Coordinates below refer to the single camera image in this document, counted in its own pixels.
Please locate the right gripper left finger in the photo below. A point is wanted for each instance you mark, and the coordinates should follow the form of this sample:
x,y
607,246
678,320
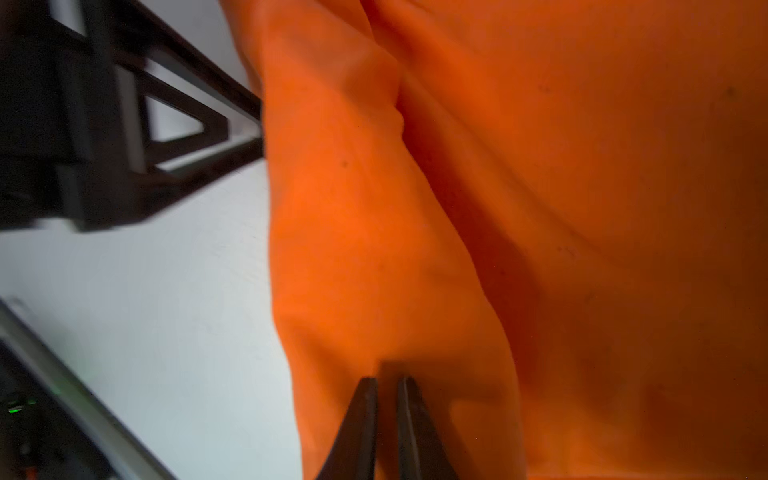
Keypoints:
x,y
353,454

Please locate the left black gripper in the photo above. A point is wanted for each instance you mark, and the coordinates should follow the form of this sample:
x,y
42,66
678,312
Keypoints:
x,y
89,135

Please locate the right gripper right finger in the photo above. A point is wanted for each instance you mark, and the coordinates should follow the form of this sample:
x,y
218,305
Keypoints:
x,y
421,454

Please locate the orange cloth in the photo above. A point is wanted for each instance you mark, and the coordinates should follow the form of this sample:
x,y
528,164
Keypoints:
x,y
551,214

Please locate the aluminium front rail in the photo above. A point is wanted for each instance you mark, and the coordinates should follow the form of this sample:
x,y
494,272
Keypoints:
x,y
127,457

